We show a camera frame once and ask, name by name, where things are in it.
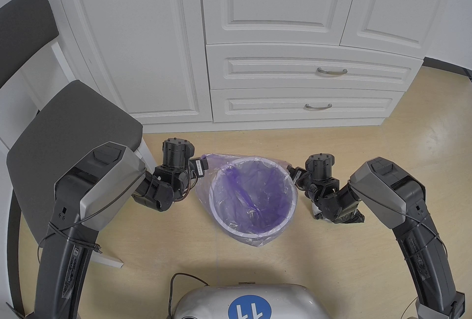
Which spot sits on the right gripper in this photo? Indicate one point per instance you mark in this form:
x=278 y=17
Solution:
x=298 y=175

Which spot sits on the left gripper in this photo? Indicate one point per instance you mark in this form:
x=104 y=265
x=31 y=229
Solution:
x=199 y=167

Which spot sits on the purple plastic bag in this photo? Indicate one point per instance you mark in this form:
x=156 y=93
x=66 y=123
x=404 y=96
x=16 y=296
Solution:
x=254 y=196

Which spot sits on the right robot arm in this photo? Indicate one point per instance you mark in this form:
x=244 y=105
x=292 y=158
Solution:
x=391 y=192

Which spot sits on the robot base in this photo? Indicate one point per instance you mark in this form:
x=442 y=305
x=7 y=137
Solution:
x=254 y=301

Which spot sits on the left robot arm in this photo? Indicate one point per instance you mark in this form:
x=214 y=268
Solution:
x=92 y=192

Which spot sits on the crumpled black plastic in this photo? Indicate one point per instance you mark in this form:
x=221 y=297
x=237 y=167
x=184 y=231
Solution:
x=356 y=218

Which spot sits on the white trash bin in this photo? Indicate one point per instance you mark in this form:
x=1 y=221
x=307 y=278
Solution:
x=236 y=232

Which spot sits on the white chair dark grey seat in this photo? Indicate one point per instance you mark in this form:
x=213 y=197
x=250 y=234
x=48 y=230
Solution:
x=73 y=118

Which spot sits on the white wardrobe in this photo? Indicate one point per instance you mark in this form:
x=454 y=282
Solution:
x=276 y=15

